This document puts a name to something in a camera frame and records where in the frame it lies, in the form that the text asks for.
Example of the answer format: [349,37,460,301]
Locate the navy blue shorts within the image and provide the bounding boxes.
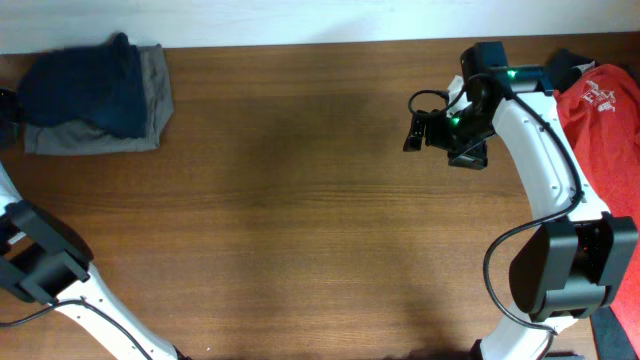
[17,32,148,138]

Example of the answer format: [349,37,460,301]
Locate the folded grey shorts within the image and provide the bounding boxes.
[24,44,174,156]

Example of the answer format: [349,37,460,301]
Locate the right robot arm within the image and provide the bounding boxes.
[404,66,638,359]

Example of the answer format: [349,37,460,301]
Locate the red printed t-shirt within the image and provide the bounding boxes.
[552,63,640,344]

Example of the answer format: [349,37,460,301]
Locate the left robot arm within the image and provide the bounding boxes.
[1,170,186,360]

